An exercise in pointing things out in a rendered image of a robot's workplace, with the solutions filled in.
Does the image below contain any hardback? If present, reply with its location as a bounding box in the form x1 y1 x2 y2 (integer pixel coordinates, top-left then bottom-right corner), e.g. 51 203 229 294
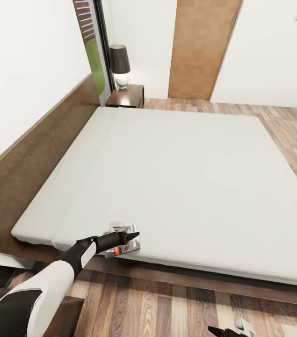
105 225 140 259

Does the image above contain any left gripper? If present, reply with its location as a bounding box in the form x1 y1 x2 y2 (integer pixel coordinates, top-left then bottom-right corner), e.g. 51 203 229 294
103 232 140 249

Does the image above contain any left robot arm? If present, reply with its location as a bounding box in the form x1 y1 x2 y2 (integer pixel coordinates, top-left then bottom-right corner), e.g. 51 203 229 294
0 221 140 337

